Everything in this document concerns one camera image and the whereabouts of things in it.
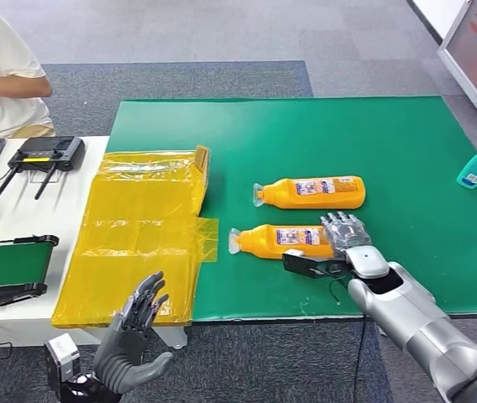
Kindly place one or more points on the person's forearm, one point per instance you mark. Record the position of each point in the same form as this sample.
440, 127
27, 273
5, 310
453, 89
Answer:
11, 86

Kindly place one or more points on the dark grey floor rug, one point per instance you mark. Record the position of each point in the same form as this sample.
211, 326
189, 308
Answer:
179, 83

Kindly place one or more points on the yellow plastic wrapped cardboard box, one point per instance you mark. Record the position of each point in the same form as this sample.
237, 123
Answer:
138, 250

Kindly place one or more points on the green table mat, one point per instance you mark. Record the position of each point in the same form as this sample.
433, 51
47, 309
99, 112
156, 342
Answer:
389, 150

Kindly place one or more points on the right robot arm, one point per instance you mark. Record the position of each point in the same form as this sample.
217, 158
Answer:
423, 322

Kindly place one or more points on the small green belt conveyor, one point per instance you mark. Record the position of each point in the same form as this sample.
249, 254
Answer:
8, 264

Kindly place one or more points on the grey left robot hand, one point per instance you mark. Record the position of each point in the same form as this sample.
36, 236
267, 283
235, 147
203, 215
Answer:
125, 350

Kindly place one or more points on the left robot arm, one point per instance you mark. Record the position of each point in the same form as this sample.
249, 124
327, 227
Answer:
91, 392

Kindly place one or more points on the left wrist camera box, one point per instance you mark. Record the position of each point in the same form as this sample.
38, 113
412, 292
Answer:
62, 356

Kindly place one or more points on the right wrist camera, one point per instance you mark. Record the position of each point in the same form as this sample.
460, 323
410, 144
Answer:
305, 264

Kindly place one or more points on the black remote controller with antennas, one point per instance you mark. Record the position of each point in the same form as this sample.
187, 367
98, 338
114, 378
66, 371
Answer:
47, 151

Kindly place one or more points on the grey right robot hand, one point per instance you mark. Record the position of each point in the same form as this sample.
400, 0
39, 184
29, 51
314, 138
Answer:
345, 233

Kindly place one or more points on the orange bottle with clear cap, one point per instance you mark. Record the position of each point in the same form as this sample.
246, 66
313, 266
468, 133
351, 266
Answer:
264, 242
318, 193

